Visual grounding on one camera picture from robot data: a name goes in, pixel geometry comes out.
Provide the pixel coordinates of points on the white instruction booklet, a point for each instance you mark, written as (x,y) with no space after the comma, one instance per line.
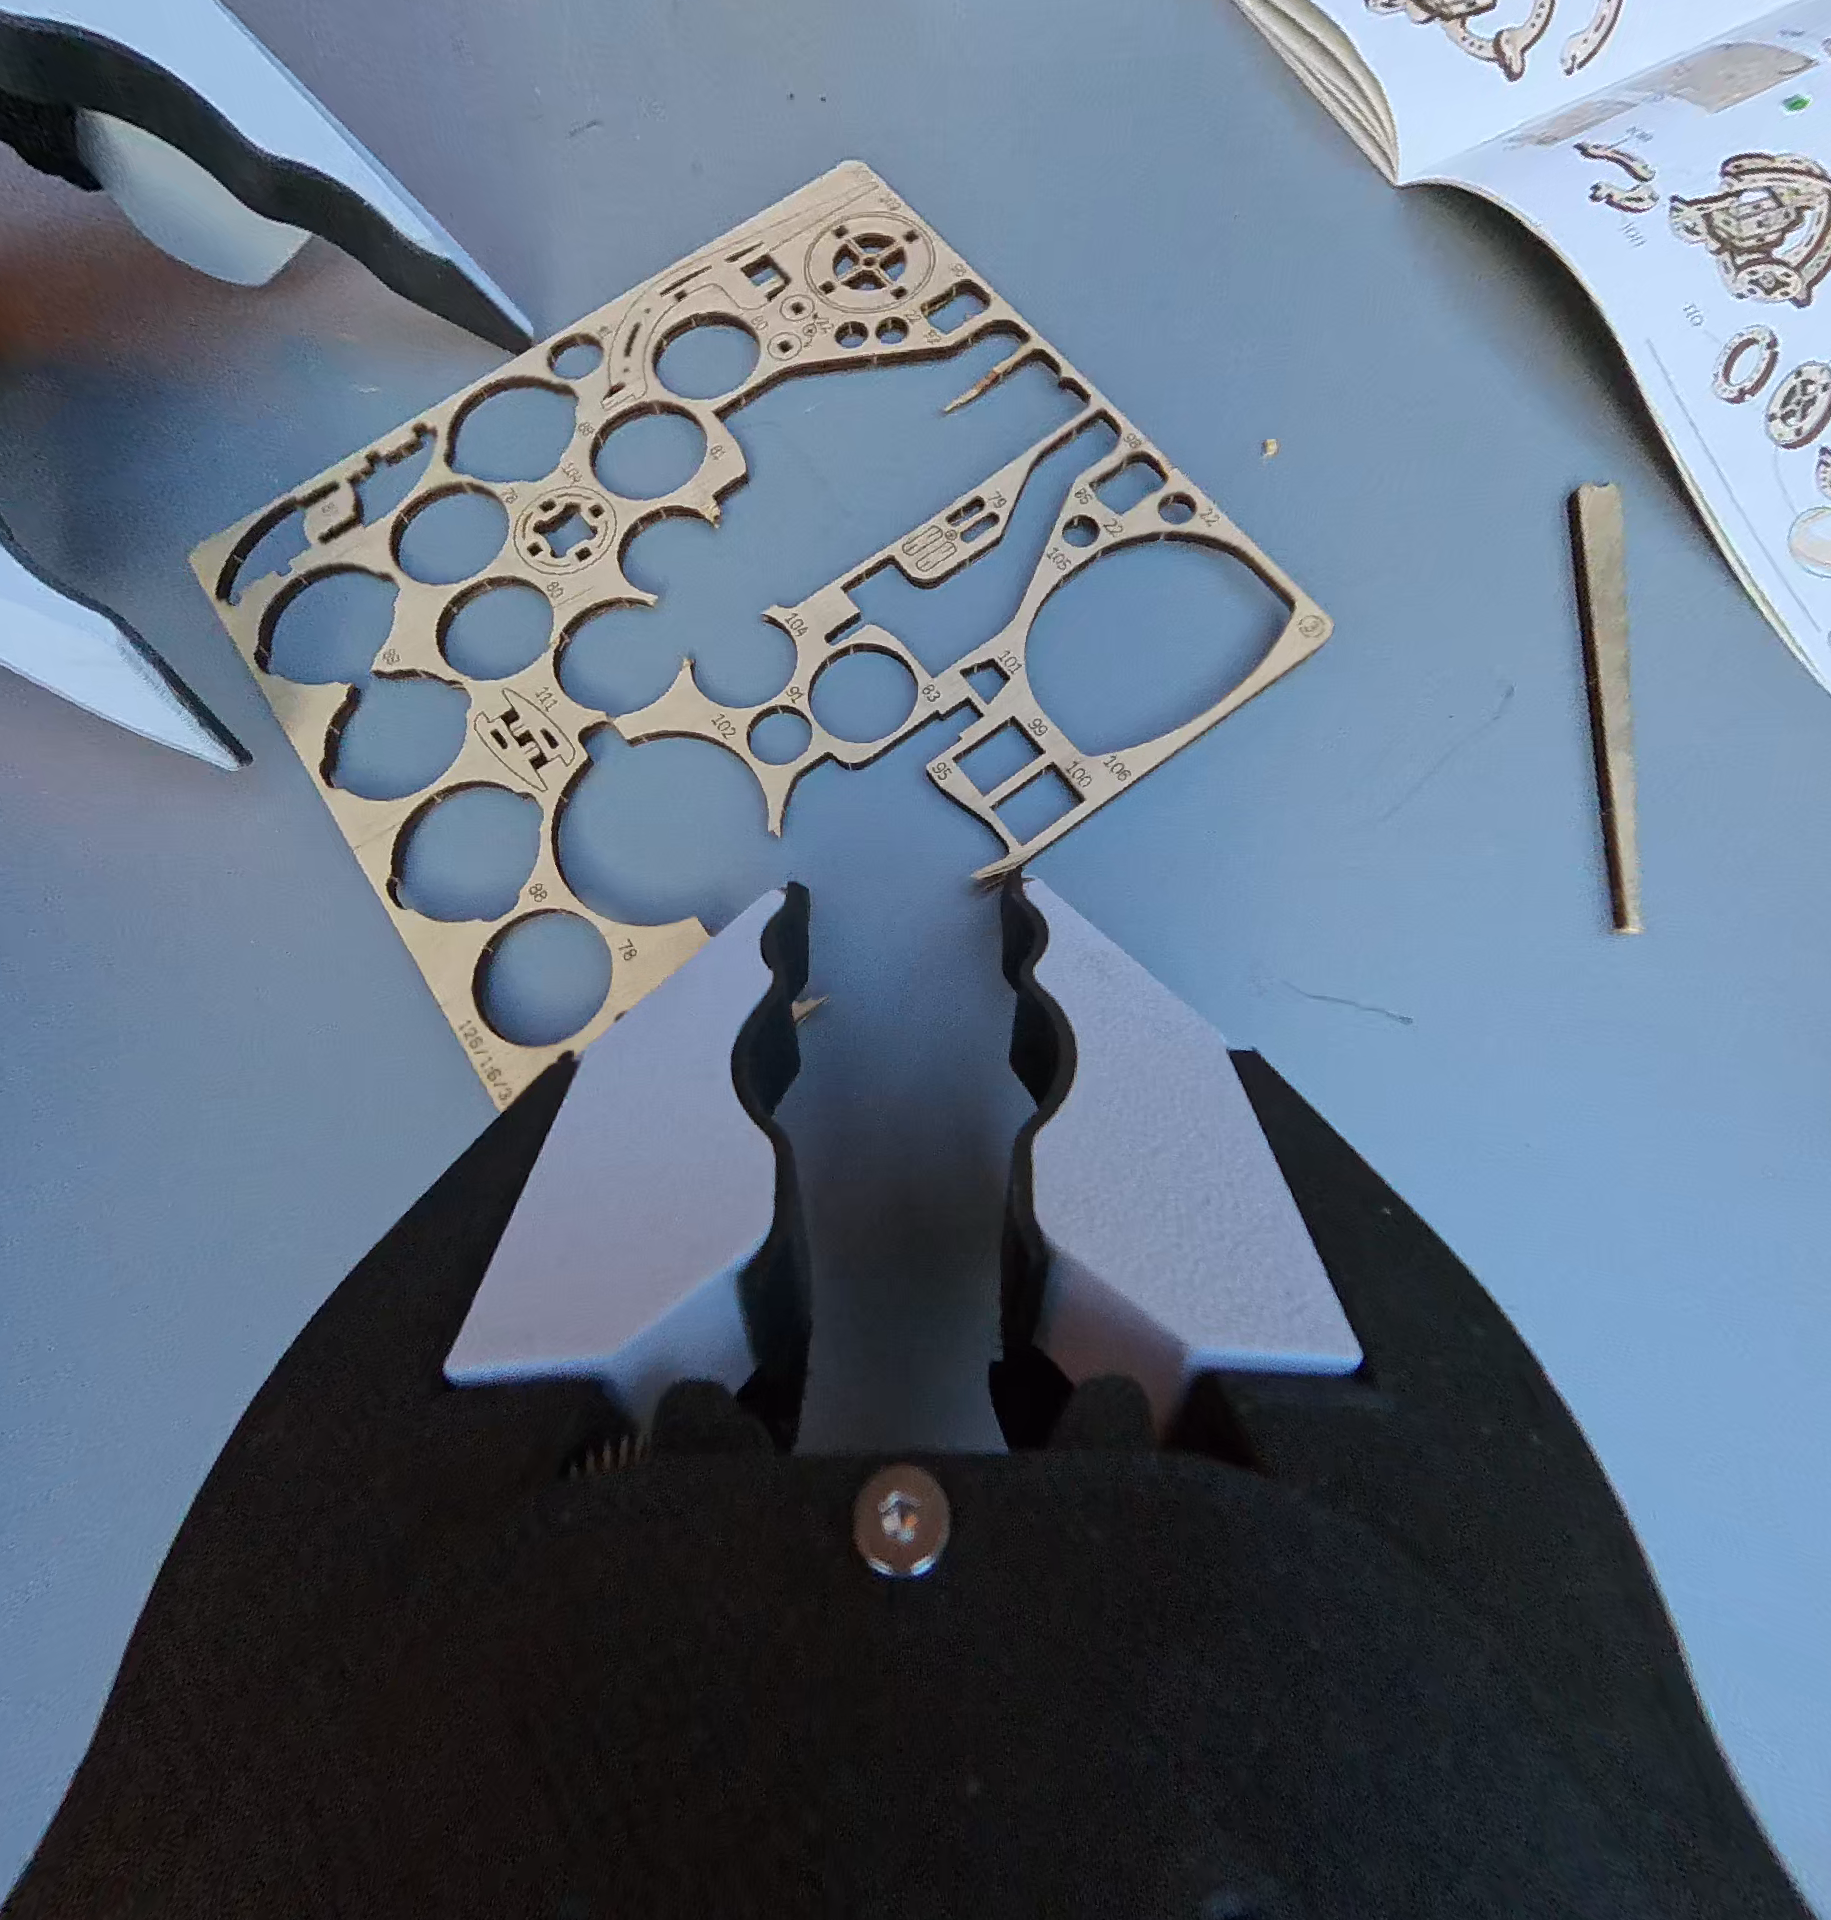
(1604,90)

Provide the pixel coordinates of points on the wooden parts sheet with holes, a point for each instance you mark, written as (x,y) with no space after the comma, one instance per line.
(632,938)

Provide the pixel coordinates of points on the tapered wooden stick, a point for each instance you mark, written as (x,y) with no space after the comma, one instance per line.
(1602,675)

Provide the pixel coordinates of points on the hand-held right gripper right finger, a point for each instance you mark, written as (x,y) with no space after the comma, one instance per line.
(1185,1201)

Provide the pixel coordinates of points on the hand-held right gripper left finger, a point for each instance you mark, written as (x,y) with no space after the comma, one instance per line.
(601,1201)

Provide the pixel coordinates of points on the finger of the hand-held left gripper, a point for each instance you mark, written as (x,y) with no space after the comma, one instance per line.
(46,630)
(337,158)

